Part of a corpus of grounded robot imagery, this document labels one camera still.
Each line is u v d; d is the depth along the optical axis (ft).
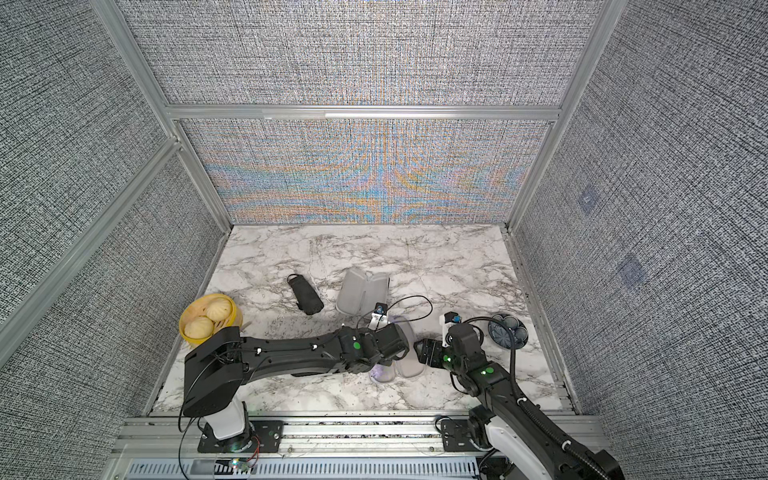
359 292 3.29
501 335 2.95
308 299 3.21
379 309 2.40
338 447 2.40
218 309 2.95
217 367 1.59
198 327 2.81
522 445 1.79
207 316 2.95
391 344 2.01
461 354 2.11
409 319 2.96
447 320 2.54
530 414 1.65
